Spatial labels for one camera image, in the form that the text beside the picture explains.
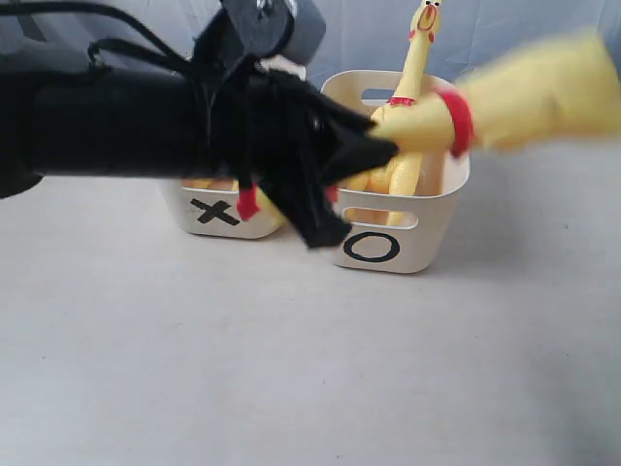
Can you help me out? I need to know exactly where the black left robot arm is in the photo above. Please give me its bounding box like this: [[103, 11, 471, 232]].
[[1, 14, 397, 249]]

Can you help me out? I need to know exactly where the yellow rubber chicken whole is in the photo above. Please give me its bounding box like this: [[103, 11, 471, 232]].
[[372, 27, 620, 158]]

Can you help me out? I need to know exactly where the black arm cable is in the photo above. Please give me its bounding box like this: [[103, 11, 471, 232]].
[[0, 0, 214, 83]]

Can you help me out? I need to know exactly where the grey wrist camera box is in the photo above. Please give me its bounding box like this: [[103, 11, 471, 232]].
[[220, 0, 326, 66]]

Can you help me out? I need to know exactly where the yellow rubber chicken lifted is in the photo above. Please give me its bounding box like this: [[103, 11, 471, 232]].
[[343, 1, 444, 226]]

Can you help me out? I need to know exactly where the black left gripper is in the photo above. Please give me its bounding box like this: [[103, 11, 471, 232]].
[[193, 18, 398, 249]]

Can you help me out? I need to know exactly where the blue-white backdrop curtain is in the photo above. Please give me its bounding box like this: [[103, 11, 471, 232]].
[[1, 1, 620, 84]]

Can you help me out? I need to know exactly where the white bin marked X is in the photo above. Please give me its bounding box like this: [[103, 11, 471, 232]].
[[160, 178, 284, 240]]

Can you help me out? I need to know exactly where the headless yellow rubber chicken body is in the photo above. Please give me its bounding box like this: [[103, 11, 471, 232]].
[[181, 179, 285, 227]]

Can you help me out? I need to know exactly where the white bin marked O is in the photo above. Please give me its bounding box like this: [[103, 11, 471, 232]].
[[319, 70, 472, 275]]

